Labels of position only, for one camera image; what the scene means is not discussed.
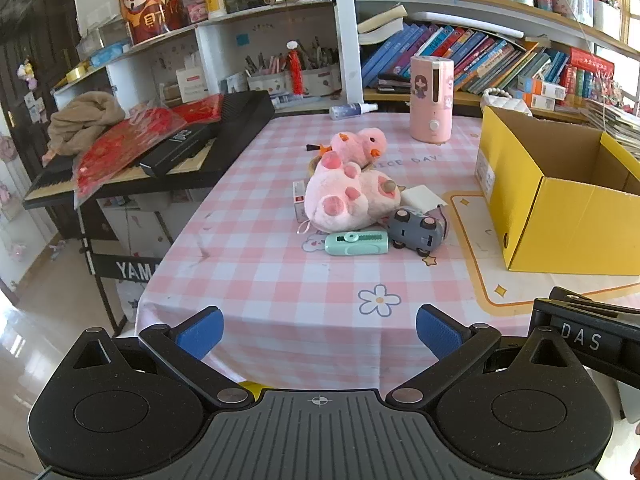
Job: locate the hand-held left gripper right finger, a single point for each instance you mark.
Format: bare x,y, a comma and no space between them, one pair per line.
440,332

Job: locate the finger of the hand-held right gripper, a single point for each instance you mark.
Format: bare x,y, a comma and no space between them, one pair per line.
595,300

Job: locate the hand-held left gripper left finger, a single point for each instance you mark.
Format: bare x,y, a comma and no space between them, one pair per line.
200,332

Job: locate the yellow cardboard box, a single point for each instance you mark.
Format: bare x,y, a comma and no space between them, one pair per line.
565,225

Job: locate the pink plush paw toy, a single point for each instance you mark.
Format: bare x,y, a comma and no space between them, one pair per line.
350,200

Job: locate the pink checked tablecloth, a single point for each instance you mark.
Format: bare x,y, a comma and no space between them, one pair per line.
280,285

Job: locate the black keyboard stand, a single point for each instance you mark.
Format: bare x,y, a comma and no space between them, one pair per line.
130,270

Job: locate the cream desk mat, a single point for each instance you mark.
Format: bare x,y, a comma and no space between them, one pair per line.
480,240

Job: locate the grey toy car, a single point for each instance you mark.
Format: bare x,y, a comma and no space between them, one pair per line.
410,230

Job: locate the mint green stapler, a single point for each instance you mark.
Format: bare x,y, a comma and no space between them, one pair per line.
360,245

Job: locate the small red white box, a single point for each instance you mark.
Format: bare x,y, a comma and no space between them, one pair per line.
299,200

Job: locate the stack of papers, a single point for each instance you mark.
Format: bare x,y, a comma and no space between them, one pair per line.
615,120

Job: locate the long black box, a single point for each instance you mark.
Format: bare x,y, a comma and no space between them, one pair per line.
175,152

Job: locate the large red packet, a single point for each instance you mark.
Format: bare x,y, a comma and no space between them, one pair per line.
115,150

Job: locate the pink plush duck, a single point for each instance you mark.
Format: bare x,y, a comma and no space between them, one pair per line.
367,142

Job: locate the orange white box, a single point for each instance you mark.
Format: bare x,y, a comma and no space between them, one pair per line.
542,87
540,102

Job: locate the black electronic keyboard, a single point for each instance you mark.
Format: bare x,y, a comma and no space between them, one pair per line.
235,125

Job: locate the white pearl handbag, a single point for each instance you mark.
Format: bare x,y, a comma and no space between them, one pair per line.
505,105

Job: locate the pink humidifier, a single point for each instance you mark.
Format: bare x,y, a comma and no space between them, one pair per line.
430,110

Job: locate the small red packet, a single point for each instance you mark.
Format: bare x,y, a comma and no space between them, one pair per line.
200,107

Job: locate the red boxed book set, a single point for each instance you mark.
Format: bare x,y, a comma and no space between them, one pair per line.
590,72

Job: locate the clear spray bottle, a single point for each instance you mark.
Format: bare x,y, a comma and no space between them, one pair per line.
352,110

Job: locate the brown towel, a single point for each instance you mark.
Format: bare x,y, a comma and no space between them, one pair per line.
85,120

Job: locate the white pen storage box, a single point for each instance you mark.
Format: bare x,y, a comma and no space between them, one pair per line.
320,82

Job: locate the row of blue books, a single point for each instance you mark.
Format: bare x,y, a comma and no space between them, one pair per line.
450,52

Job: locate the white bookshelf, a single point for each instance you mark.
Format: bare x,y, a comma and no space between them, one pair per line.
345,35

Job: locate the fortune god canister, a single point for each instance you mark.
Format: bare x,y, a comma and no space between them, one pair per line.
150,7

